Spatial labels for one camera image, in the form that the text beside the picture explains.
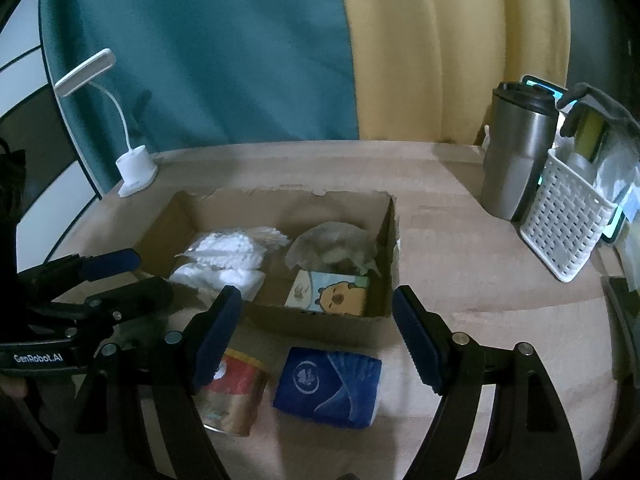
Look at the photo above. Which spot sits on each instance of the dark blue tissue pack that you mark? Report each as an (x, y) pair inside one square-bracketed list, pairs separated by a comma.
[(325, 385)]

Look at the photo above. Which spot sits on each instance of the steel tumbler with black lid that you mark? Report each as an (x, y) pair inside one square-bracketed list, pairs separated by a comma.
[(515, 160)]

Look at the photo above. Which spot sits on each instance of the clear zip bag of snacks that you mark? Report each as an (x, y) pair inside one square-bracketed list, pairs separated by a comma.
[(330, 245)]

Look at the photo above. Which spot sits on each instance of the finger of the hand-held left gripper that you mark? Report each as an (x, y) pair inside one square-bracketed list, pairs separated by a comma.
[(110, 262), (135, 295)]

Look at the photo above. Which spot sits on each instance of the cardboard box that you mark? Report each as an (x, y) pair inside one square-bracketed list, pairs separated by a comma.
[(320, 325)]

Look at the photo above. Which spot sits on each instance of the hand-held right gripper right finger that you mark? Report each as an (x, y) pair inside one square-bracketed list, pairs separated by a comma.
[(415, 345)]

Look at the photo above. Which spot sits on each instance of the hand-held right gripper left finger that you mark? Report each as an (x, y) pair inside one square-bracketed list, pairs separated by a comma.
[(217, 340)]

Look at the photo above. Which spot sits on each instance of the bag of cotton swabs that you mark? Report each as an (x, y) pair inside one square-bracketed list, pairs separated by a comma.
[(230, 245)]

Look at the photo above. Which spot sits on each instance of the teal curtain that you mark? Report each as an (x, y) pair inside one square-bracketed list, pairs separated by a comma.
[(200, 50)]

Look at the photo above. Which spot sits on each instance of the cartoon printed tissue pack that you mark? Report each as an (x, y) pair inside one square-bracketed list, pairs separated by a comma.
[(330, 297)]

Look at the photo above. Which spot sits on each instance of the red and gold tin can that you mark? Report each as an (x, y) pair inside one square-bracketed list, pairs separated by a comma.
[(240, 390)]

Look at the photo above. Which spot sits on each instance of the clear plastic bag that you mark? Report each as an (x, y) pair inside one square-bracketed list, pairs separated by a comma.
[(620, 175)]

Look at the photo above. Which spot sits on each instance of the grey cloth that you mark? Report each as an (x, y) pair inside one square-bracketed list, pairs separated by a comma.
[(600, 100)]

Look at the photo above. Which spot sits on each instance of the yellow green sponge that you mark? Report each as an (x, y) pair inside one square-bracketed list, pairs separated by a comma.
[(590, 132)]

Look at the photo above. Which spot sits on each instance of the yellow curtain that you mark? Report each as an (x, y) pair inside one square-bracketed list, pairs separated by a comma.
[(450, 45)]

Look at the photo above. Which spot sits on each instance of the white plastic basket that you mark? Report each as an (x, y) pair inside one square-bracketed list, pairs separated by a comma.
[(560, 220)]

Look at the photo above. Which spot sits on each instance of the white desk lamp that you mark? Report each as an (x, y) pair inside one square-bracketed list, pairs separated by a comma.
[(135, 170)]

